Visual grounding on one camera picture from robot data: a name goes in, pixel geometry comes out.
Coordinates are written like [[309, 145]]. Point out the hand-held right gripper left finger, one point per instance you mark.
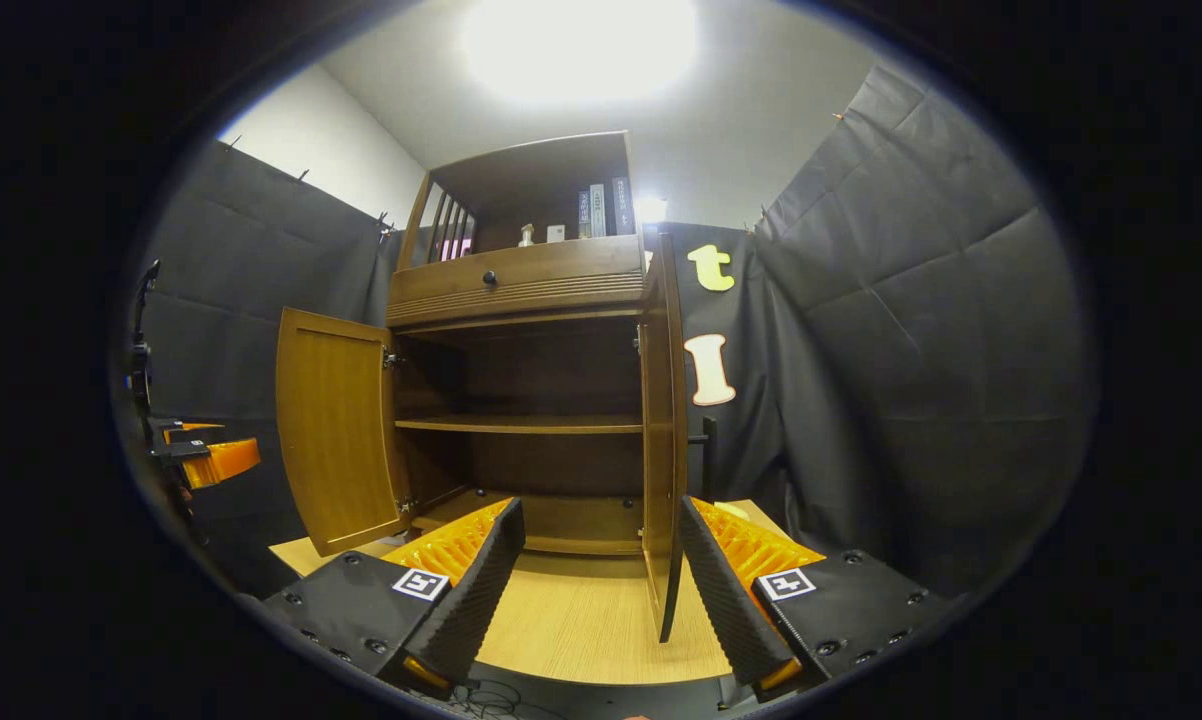
[[476, 585]]

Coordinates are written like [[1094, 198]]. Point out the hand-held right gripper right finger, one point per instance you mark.
[[729, 600]]

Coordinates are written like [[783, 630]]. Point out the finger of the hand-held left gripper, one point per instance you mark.
[[189, 433], [223, 460]]

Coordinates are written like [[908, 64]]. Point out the wooden shoe cabinet door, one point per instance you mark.
[[336, 430], [658, 450]]

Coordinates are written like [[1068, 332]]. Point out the wooden double-door shoe cabinet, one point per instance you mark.
[[521, 425]]

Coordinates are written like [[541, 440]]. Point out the wooden cabinet drawer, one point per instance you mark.
[[561, 268]]

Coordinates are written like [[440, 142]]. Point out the black backdrop cloth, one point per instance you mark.
[[911, 350]]

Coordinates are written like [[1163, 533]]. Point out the pink box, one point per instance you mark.
[[456, 250]]

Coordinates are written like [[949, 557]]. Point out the dark upright book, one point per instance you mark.
[[584, 215]]

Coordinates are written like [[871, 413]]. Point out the grey upright book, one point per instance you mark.
[[598, 210]]

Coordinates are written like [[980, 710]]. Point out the ceiling light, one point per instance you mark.
[[581, 45]]

